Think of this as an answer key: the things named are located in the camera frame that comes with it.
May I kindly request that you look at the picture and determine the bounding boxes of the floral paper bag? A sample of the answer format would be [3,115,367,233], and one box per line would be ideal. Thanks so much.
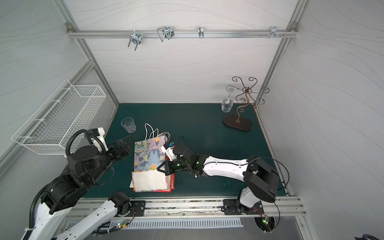
[131,135,171,192]

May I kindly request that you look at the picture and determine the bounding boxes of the red paper bag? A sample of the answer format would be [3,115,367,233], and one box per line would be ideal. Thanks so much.
[130,174,175,193]
[130,171,175,193]

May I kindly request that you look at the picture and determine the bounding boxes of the white paper bag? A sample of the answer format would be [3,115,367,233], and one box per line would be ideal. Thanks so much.
[144,123,171,143]

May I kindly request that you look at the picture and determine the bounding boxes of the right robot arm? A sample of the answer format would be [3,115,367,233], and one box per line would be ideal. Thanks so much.
[157,144,280,209]

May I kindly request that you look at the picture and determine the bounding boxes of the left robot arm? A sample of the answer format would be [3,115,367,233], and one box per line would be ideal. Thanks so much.
[23,128,133,240]

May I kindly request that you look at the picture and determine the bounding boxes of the scrolled metal glass rack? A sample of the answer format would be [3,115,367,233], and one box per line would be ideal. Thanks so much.
[222,76,270,131]

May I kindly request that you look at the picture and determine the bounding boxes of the wine glass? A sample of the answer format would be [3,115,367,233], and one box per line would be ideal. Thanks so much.
[221,94,234,113]

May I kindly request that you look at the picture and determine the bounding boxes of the white vent grille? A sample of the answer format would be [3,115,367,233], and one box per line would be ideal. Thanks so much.
[123,218,244,230]

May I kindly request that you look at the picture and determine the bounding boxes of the leftmost metal hook clamp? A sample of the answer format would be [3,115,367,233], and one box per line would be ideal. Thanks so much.
[127,33,142,51]

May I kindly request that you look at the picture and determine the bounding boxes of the metal hook clamp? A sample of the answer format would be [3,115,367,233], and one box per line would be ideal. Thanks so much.
[127,33,142,51]
[260,27,287,39]
[157,26,175,42]
[198,27,204,39]

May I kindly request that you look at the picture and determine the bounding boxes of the rightmost metal hook clamp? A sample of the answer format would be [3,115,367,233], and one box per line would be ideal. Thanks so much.
[260,27,287,39]

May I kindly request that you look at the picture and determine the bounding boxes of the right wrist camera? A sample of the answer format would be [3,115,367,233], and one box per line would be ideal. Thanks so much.
[163,142,177,161]

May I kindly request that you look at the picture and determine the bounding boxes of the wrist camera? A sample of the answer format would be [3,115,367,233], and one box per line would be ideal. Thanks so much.
[163,142,177,161]
[88,127,108,152]

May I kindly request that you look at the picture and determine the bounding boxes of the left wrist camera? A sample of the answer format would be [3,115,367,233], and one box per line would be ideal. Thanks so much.
[88,127,108,152]

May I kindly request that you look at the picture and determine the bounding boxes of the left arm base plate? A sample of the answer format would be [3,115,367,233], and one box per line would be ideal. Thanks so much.
[128,200,146,217]

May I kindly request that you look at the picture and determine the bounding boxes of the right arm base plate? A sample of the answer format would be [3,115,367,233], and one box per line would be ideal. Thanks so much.
[221,199,264,216]

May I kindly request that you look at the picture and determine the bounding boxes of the white wire basket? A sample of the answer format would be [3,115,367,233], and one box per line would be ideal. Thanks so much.
[11,80,106,155]

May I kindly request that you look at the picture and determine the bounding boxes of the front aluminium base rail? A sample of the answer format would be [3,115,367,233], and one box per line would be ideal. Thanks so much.
[65,196,307,221]

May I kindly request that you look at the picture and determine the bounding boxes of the horizontal aluminium rail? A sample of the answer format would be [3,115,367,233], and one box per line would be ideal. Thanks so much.
[67,29,299,39]

